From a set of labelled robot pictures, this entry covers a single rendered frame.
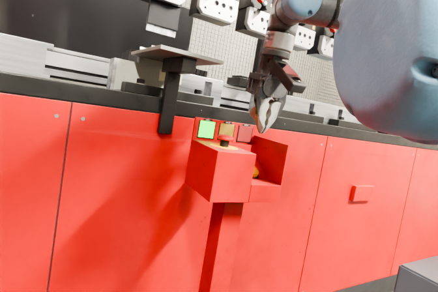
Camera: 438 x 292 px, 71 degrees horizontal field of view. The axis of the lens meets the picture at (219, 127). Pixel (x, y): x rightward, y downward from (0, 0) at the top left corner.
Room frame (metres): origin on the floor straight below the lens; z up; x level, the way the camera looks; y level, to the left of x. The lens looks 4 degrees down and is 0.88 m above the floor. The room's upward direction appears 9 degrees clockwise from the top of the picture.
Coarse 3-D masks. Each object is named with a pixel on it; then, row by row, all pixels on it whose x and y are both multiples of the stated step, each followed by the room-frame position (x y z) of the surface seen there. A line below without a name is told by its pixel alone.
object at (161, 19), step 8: (152, 0) 0.99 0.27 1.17; (152, 8) 0.99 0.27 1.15; (160, 8) 1.01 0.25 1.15; (168, 8) 1.02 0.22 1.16; (176, 8) 1.04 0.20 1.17; (152, 16) 1.00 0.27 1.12; (160, 16) 1.01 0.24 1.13; (168, 16) 1.02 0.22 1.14; (176, 16) 1.04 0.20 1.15; (152, 24) 1.00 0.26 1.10; (160, 24) 1.01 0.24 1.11; (168, 24) 1.03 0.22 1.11; (176, 24) 1.04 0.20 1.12; (160, 32) 1.02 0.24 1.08; (168, 32) 1.04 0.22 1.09
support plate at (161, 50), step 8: (152, 48) 0.79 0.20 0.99; (160, 48) 0.74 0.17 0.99; (168, 48) 0.75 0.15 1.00; (176, 48) 0.76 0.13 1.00; (144, 56) 0.95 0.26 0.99; (152, 56) 0.91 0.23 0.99; (160, 56) 0.88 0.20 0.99; (168, 56) 0.85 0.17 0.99; (176, 56) 0.83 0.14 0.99; (192, 56) 0.79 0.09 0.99; (200, 56) 0.80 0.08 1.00; (200, 64) 0.91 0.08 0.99; (208, 64) 0.88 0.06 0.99; (216, 64) 0.85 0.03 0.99
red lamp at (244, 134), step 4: (240, 128) 0.88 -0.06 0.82; (244, 128) 0.89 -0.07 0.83; (248, 128) 0.90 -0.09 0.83; (240, 132) 0.88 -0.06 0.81; (244, 132) 0.89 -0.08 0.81; (248, 132) 0.90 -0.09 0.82; (240, 136) 0.88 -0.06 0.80; (244, 136) 0.89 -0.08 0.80; (248, 136) 0.90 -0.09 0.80; (240, 140) 0.89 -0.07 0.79; (244, 140) 0.89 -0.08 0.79; (248, 140) 0.90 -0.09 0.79
